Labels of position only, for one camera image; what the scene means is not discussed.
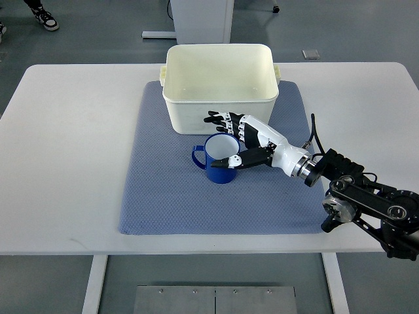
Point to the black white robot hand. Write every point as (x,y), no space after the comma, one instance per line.
(264,145)

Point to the blue enamel mug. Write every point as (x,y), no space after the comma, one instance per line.
(213,157)

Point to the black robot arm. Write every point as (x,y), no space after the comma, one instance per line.
(387,214)

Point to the cream plastic box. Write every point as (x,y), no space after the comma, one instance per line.
(197,78)

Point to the grey floor outlet plate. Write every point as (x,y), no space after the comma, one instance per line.
(311,54)

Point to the blue textured mat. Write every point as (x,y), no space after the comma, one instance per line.
(167,193)

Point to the white table right leg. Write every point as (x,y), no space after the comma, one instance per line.
(335,284)

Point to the white table leg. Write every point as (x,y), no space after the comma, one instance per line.
(335,284)
(95,284)

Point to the white table left leg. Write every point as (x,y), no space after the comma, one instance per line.
(95,284)

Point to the person left leg sneaker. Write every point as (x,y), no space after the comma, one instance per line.
(43,16)

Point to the person leg sneaker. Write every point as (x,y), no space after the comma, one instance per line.
(3,29)
(43,16)

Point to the person right leg sneaker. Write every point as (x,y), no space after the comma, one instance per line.
(3,29)

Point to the white pedestal column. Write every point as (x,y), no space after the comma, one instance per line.
(198,22)

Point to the grey metal base plate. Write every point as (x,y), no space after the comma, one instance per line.
(210,299)

